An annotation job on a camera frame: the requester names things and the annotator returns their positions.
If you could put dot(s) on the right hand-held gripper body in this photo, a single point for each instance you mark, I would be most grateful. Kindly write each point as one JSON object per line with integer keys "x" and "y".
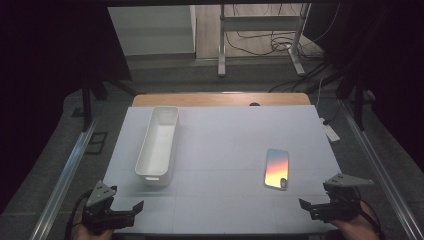
{"x": 343, "y": 203}

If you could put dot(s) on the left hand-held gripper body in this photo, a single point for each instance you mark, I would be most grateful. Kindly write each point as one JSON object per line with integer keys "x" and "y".
{"x": 100, "y": 218}

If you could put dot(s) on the iridescent phone case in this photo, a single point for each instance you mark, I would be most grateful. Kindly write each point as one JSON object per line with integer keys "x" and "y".
{"x": 276, "y": 168}

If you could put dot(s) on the white plastic storage bin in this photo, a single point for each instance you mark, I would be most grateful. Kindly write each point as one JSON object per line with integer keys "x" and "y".
{"x": 156, "y": 146}

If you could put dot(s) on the person's left hand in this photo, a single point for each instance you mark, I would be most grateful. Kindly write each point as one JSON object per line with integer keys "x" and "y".
{"x": 87, "y": 236}

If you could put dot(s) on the person's right hand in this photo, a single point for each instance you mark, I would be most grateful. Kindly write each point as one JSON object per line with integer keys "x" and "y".
{"x": 356, "y": 230}

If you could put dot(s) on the white power strip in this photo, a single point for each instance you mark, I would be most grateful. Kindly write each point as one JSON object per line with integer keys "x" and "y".
{"x": 330, "y": 132}

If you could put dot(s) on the black metal stand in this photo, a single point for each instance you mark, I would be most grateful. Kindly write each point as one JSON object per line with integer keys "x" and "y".
{"x": 87, "y": 103}
{"x": 359, "y": 106}

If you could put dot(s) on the small black round knob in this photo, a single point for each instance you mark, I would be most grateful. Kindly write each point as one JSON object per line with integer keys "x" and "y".
{"x": 254, "y": 104}

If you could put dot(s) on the dark curtain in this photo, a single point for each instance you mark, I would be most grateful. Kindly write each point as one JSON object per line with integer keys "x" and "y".
{"x": 40, "y": 83}
{"x": 396, "y": 66}

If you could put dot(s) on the aluminium floor rail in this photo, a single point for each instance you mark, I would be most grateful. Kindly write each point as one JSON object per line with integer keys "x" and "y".
{"x": 63, "y": 180}
{"x": 383, "y": 173}

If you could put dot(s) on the grey metal desk frame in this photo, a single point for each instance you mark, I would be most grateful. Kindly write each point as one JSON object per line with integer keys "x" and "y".
{"x": 221, "y": 50}

